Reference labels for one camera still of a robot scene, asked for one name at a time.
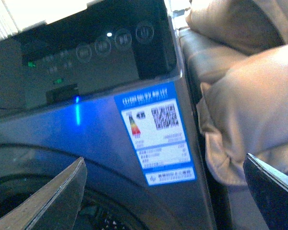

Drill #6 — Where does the beige clothes pile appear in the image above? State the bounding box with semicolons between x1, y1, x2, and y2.
186;0;288;173

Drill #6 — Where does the black washer control panel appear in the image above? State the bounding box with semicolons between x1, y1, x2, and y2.
0;0;177;112

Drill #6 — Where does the blue energy label sticker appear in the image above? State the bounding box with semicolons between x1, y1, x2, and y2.
114;82;197;186

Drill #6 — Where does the black rubber door gasket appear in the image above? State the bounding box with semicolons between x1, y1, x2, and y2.
0;174;148;230

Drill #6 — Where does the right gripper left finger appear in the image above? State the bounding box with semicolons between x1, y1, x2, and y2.
0;157;87;230

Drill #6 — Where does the grey front-load washing machine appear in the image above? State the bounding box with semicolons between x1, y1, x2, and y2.
0;0;233;230

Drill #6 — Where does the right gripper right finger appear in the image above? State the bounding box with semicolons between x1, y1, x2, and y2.
243;153;288;230

